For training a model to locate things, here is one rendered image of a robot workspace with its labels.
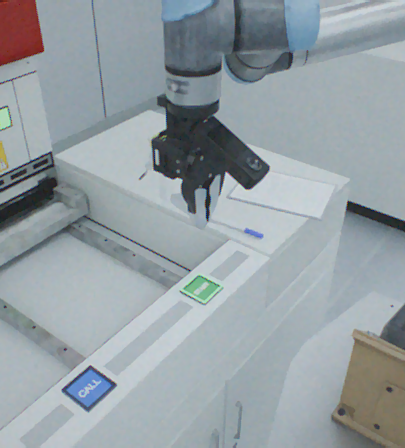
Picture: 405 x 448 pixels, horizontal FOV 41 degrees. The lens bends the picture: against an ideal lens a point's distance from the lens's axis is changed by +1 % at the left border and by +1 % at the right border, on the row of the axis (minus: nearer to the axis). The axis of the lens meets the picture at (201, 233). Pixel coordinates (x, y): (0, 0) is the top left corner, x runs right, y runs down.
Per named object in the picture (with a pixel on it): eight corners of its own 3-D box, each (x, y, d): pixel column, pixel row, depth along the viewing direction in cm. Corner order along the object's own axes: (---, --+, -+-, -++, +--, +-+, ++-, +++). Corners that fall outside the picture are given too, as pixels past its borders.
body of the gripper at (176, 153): (184, 155, 85) (182, 81, 77) (228, 172, 80) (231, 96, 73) (152, 175, 80) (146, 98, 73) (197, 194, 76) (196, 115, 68)
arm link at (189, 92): (233, 65, 70) (194, 83, 65) (232, 98, 73) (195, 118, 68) (189, 53, 74) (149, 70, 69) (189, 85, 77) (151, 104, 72)
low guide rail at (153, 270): (46, 220, 133) (43, 210, 131) (52, 217, 134) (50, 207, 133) (205, 308, 109) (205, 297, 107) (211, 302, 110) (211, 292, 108)
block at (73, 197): (54, 198, 130) (52, 187, 129) (65, 192, 133) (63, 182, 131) (76, 209, 126) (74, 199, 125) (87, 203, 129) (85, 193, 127)
